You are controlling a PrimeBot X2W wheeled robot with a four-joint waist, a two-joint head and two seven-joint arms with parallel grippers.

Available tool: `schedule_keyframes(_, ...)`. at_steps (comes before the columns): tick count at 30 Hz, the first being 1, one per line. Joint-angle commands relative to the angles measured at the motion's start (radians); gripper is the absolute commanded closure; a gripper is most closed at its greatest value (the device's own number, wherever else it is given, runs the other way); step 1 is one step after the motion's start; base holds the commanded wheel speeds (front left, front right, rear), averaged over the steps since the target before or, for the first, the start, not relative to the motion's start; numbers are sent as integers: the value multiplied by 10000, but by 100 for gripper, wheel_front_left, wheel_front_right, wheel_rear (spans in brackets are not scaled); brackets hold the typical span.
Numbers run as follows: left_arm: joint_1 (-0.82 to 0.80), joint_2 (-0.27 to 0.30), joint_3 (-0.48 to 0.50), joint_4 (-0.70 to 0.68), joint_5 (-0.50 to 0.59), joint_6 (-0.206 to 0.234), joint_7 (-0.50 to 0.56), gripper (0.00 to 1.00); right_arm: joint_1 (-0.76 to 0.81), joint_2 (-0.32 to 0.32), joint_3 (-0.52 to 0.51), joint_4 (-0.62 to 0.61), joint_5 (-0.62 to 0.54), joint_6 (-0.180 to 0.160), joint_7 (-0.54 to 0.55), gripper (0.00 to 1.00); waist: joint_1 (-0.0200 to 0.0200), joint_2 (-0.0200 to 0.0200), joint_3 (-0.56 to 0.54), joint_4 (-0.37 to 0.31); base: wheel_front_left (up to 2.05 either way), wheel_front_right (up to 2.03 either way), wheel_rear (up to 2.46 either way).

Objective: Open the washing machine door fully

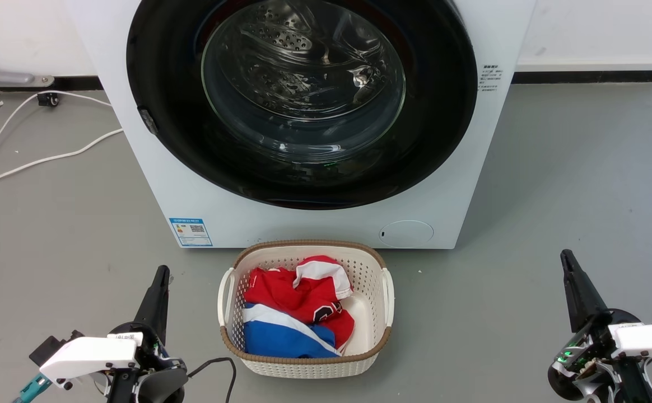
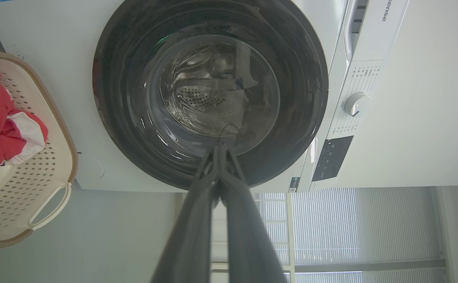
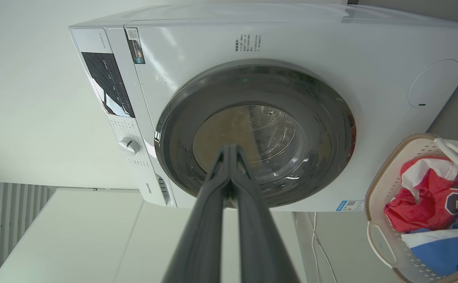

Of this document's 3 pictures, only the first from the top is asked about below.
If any teal cable connector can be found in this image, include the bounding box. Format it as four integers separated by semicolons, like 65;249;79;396
19;374;53;403

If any grey metal pipe bracket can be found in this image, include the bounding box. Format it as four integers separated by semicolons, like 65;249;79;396
0;55;55;88

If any white front-load washing machine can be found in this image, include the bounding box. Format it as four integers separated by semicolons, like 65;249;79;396
66;0;537;250

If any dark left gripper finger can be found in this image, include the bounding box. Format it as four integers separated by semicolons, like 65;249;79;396
152;266;170;343
134;265;164;330

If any round white filter cover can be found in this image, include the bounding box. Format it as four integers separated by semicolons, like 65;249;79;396
379;220;435;249

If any blue energy label sticker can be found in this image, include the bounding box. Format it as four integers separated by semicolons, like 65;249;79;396
169;218;213;247

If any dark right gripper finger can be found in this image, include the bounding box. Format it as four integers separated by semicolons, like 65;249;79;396
561;250;591;334
568;250;609;325

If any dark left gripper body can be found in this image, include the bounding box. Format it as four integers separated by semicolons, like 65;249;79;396
108;322;188;403

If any cream perforated laundry basket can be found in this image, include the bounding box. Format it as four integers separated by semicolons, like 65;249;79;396
217;240;395;379

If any black round glass washer door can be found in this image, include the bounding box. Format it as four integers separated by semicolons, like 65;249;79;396
126;0;478;210

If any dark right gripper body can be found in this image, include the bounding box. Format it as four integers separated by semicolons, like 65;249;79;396
547;311;649;403

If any thin black cable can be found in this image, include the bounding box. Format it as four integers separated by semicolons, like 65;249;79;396
188;357;237;403

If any red white blue garment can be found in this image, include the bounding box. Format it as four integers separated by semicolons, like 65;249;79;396
242;256;356;359

